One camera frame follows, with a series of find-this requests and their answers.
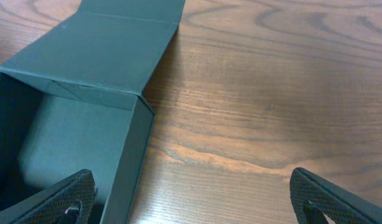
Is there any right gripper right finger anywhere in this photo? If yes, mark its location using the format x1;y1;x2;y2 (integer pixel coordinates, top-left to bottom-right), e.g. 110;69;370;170
289;167;382;224

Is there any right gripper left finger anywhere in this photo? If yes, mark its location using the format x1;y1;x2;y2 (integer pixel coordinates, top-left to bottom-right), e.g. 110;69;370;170
0;169;95;224

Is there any dark green gift box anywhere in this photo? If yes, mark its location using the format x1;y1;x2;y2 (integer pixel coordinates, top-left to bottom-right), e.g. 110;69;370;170
0;1;184;223

